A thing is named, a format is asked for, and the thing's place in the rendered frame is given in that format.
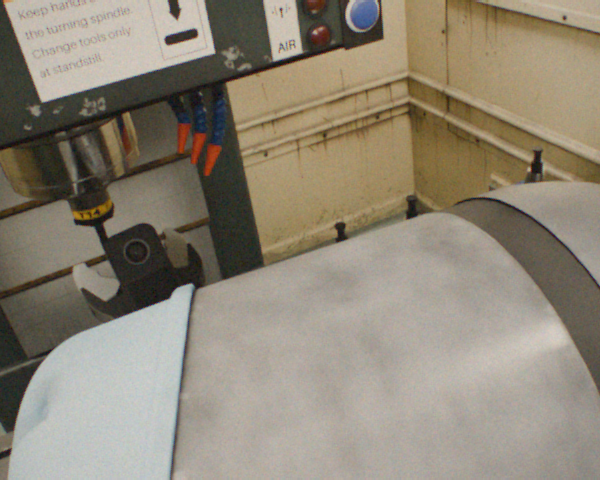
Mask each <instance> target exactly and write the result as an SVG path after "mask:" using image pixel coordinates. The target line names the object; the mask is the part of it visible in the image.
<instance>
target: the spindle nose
mask: <svg viewBox="0 0 600 480"><path fill-rule="evenodd" d="M139 156H140V149H139V146H138V136H137V133H136V130H135V126H134V123H133V120H132V116H131V112H127V113H123V114H119V115H116V117H112V118H109V119H105V120H102V121H99V122H95V123H91V124H88V125H84V126H81V127H77V128H74V129H71V130H67V131H64V132H61V133H56V134H53V135H50V136H49V137H46V138H43V139H39V140H36V141H33V142H29V143H26V144H22V145H19V146H15V147H11V148H8V149H5V150H1V151H0V166H1V169H2V171H3V173H4V175H5V177H6V179H7V180H8V181H9V182H10V184H11V186H12V190H13V191H14V192H15V193H16V194H17V195H19V196H21V197H24V198H28V199H32V200H40V201H51V200H61V199H68V198H73V197H77V196H81V195H84V194H86V193H88V192H91V191H93V190H96V189H98V188H102V187H104V186H106V185H108V184H110V183H112V182H114V181H116V180H117V179H119V178H120V177H122V176H123V175H125V174H126V173H127V172H129V171H130V169H131V168H132V167H133V166H134V165H135V163H136V162H137V160H138V158H139Z"/></svg>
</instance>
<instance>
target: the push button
mask: <svg viewBox="0 0 600 480"><path fill-rule="evenodd" d="M377 18H378V5H377V3H376V2H375V1H374V0H356V1H355V2H354V4H353V5H352V7H351V11H350V20H351V23H352V24H353V26H354V27H356V28H357V29H360V30H365V29H368V28H371V27H372V26H373V25H374V24H375V22H376V20H377Z"/></svg>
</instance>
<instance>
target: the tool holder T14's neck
mask: <svg viewBox="0 0 600 480"><path fill-rule="evenodd" d="M109 197H110V196H109V192H108V189H105V190H104V191H103V192H100V191H96V192H93V193H91V195H89V196H88V198H89V199H86V200H82V201H74V202H71V201H68V203H69V205H70V208H71V209H72V210H75V211H86V210H90V209H94V208H96V207H98V206H101V205H103V204H104V203H106V202H107V201H108V199H109ZM111 209H112V207H111V208H110V209H109V210H108V211H107V212H106V213H108V212H109V211H110V210H111ZM106 213H104V214H102V215H99V216H96V217H93V218H89V220H78V218H76V217H75V218H76V220H78V221H90V220H91V219H94V218H97V217H101V216H103V215H105V214H106Z"/></svg>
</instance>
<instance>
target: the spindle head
mask: <svg viewBox="0 0 600 480"><path fill-rule="evenodd" d="M204 4H205V9H206V14H207V19H208V23H209V28H210V32H211V37H212V43H213V47H214V52H215V53H214V54H210V55H206V56H203V57H198V58H195V59H191V60H188V61H184V62H180V63H177V64H172V65H169V67H165V68H162V69H158V70H154V71H151V72H147V73H143V74H139V75H136V76H132V77H128V78H125V79H121V80H118V81H113V82H110V83H106V84H102V86H99V87H95V88H92V89H88V90H84V91H80V92H76V93H73V94H69V95H66V96H62V97H59V98H55V99H51V100H47V101H43V102H42V101H41V99H40V96H39V94H38V91H37V88H36V86H35V83H34V81H33V78H32V75H31V73H30V69H29V67H28V64H27V62H26V59H25V56H24V54H23V51H22V49H21V46H20V43H19V41H18V38H17V36H16V33H15V30H14V27H13V24H12V22H11V19H10V17H9V14H8V11H7V9H6V6H5V4H4V1H3V0H0V151H1V150H5V149H8V148H11V147H15V146H19V145H22V144H26V143H29V142H33V141H36V140H39V139H43V138H46V137H49V136H50V135H53V134H56V133H61V132H64V131H67V130H71V129H74V128H77V127H81V126H84V125H88V124H91V123H95V122H99V121H102V120H105V119H109V118H112V117H116V115H119V114H123V113H127V112H130V111H133V110H137V109H140V108H144V107H147V106H151V105H155V104H158V103H161V102H165V101H168V100H172V99H175V98H179V97H181V96H183V95H186V94H189V93H193V92H196V91H200V90H204V89H207V88H211V87H214V86H217V85H221V84H224V83H229V82H232V81H235V80H239V79H242V78H245V77H249V76H253V74H257V73H260V72H263V71H267V70H270V69H273V68H278V67H281V66H285V65H288V64H291V63H295V62H299V61H302V60H306V59H309V58H313V57H316V56H319V55H324V54H327V53H330V52H334V51H337V50H341V48H345V45H343V35H342V25H341V14H340V4H339V0H329V6H328V9H327V10H326V12H325V13H324V14H323V15H321V16H318V17H311V16H309V15H307V14H306V13H305V11H304V10H303V6H302V0H296V3H295V7H297V14H298V22H299V30H300V37H301V44H302V52H303V53H302V54H299V55H295V56H291V57H288V58H284V59H281V60H277V61H274V58H272V52H271V45H270V39H269V33H268V27H267V21H266V14H265V8H264V2H263V0H204ZM317 22H324V23H326V24H328V25H329V26H330V27H331V29H332V32H333V38H332V41H331V43H330V45H329V46H328V47H327V48H326V50H324V51H314V50H312V48H311V47H310V46H309V45H308V42H307V33H308V30H309V28H310V27H311V26H312V25H313V24H315V23H317Z"/></svg>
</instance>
